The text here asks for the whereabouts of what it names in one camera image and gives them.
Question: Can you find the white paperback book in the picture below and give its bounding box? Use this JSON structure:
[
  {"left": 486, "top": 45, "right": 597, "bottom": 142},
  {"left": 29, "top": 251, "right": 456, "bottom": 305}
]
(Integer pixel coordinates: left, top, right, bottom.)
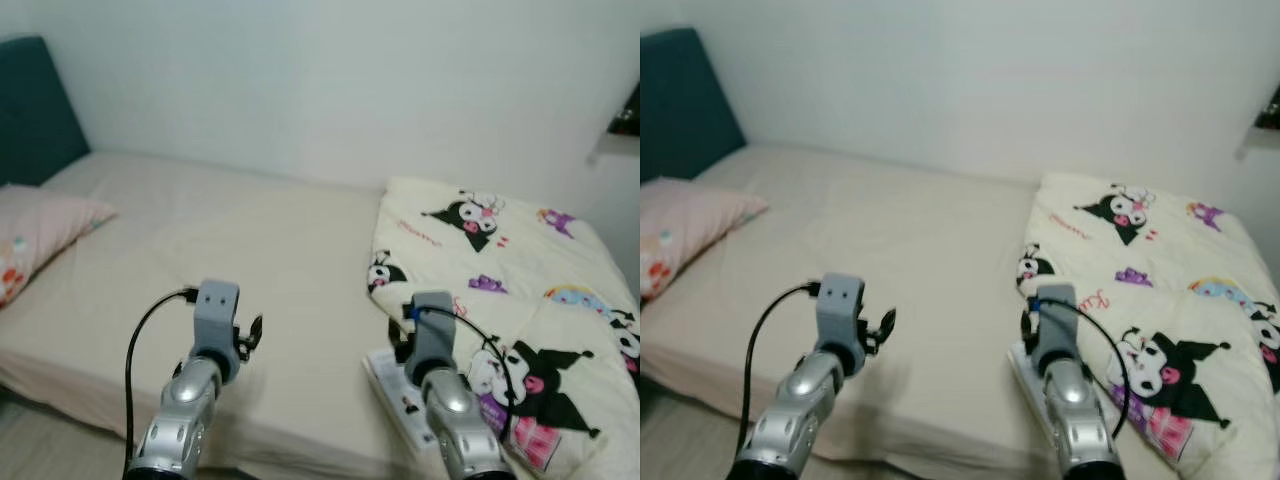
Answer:
[
  {"left": 362, "top": 345, "right": 446, "bottom": 453},
  {"left": 1008, "top": 340, "right": 1061, "bottom": 426}
]

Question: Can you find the pink patterned pillow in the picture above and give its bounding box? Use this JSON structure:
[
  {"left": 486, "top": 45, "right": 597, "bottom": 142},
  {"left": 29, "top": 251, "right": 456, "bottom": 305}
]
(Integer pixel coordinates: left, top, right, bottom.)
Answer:
[
  {"left": 0, "top": 183, "right": 119, "bottom": 311},
  {"left": 640, "top": 177, "right": 769, "bottom": 304}
]

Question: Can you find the beige sheeted mattress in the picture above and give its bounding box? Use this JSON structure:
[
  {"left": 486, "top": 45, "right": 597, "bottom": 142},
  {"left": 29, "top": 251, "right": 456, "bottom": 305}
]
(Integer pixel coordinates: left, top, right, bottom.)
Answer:
[
  {"left": 0, "top": 150, "right": 641, "bottom": 480},
  {"left": 640, "top": 143, "right": 1280, "bottom": 480}
]

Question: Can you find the white cartoon print blanket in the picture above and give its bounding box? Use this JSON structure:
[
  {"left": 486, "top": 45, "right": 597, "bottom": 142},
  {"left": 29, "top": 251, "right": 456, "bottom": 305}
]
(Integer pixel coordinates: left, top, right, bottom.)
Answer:
[
  {"left": 1017, "top": 172, "right": 1280, "bottom": 471},
  {"left": 367, "top": 177, "right": 641, "bottom": 480}
]

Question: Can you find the blue upholstered headboard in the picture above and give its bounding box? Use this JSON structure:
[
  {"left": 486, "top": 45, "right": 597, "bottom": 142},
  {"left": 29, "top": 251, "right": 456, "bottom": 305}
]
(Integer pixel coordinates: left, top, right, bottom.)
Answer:
[
  {"left": 640, "top": 27, "right": 749, "bottom": 184},
  {"left": 0, "top": 36, "right": 93, "bottom": 188}
]

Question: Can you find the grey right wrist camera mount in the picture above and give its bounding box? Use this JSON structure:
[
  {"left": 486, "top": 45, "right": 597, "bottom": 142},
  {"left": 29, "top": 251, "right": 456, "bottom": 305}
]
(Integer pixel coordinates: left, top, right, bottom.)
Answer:
[
  {"left": 405, "top": 291, "right": 458, "bottom": 371},
  {"left": 1033, "top": 283, "right": 1079, "bottom": 366}
]

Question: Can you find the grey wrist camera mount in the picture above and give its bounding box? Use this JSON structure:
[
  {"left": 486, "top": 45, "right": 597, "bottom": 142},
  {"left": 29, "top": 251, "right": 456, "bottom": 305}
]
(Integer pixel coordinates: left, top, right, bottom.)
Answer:
[
  {"left": 405, "top": 291, "right": 458, "bottom": 371},
  {"left": 192, "top": 280, "right": 242, "bottom": 351},
  {"left": 817, "top": 273, "right": 867, "bottom": 351},
  {"left": 1033, "top": 283, "right": 1079, "bottom": 366}
]

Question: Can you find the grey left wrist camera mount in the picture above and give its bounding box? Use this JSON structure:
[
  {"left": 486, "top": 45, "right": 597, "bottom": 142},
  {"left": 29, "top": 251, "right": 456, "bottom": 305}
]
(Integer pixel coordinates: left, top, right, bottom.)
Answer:
[
  {"left": 192, "top": 280, "right": 242, "bottom": 351},
  {"left": 817, "top": 273, "right": 867, "bottom": 351}
]

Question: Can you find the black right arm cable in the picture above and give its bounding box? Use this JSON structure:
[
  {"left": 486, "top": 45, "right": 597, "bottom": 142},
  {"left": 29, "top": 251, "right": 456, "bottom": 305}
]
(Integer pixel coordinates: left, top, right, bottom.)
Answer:
[
  {"left": 1035, "top": 297, "right": 1133, "bottom": 441},
  {"left": 403, "top": 303, "right": 519, "bottom": 446}
]

